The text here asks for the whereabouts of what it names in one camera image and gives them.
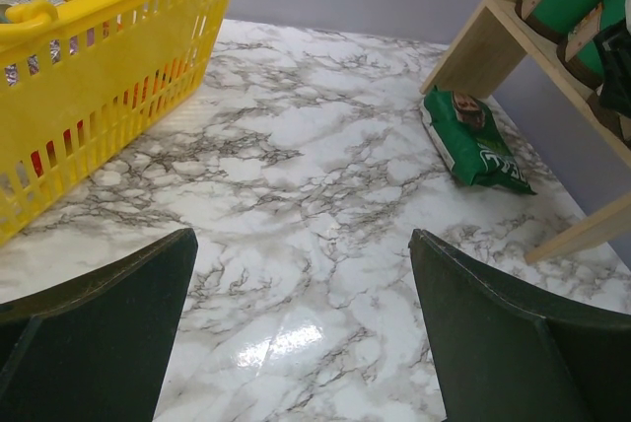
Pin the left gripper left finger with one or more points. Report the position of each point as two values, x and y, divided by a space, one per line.
97 347

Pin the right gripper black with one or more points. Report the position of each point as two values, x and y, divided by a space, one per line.
613 50

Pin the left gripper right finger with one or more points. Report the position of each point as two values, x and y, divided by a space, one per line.
505 350

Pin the wooden two-tier shelf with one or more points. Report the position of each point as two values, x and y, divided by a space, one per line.
494 53

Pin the green snack bag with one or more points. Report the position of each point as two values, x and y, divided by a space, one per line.
465 134

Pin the yellow plastic shopping basket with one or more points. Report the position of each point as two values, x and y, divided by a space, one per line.
83 78

